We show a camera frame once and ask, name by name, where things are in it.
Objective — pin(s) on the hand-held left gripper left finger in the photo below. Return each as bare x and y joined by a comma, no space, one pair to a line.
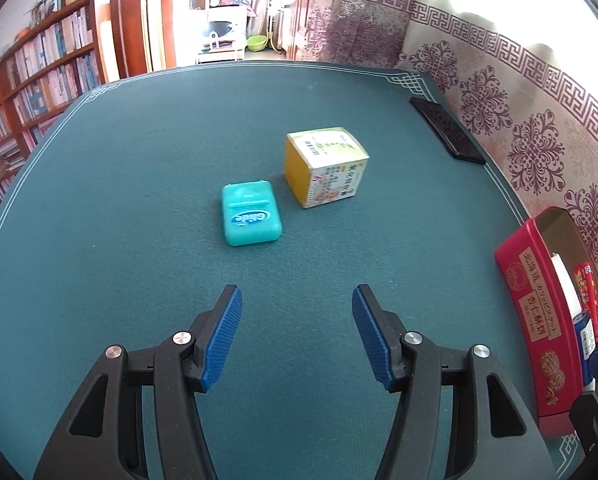
221,340

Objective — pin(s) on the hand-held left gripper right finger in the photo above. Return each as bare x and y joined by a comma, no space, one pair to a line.
374,340

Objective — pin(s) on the navy blue bottle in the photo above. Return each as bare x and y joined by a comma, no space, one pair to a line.
586,332

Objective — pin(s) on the red printed can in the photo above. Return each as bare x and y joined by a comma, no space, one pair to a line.
588,285

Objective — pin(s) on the pink rimmed cardboard box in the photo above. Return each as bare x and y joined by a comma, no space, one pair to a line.
529,310

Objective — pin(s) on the teal floss container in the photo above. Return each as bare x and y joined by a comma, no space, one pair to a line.
251,215

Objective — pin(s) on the green desktop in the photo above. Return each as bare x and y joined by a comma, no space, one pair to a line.
129,210

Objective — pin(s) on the yellow and white medicine box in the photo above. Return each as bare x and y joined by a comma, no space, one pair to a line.
324,180

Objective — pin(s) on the black phone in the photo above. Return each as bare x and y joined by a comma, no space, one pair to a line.
446,130

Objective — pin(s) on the white cart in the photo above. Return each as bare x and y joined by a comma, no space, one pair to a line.
234,47

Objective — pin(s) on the green basin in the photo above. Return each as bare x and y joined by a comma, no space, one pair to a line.
256,43

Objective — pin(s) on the purple patterned curtain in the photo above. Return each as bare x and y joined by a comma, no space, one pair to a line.
339,20

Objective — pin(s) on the wooden bookshelf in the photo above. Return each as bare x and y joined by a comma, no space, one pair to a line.
44,70

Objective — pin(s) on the wooden door frame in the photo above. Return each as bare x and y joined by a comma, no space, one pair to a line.
134,20

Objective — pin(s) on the photo frame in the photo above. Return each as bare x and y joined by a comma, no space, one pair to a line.
49,6

